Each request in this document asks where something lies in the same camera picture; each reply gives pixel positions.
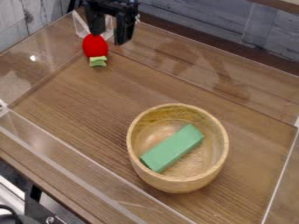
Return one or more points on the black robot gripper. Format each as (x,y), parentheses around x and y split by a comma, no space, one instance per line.
(123,9)

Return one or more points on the light wooden bowl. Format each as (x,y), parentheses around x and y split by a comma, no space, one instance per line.
(200,165)

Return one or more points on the red plush strawberry toy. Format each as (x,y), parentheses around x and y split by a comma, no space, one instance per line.
(95,48)

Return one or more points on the green rectangular block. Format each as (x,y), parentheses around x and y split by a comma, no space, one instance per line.
(172,148)

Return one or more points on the black table leg bracket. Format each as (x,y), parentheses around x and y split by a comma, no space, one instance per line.
(34,210)

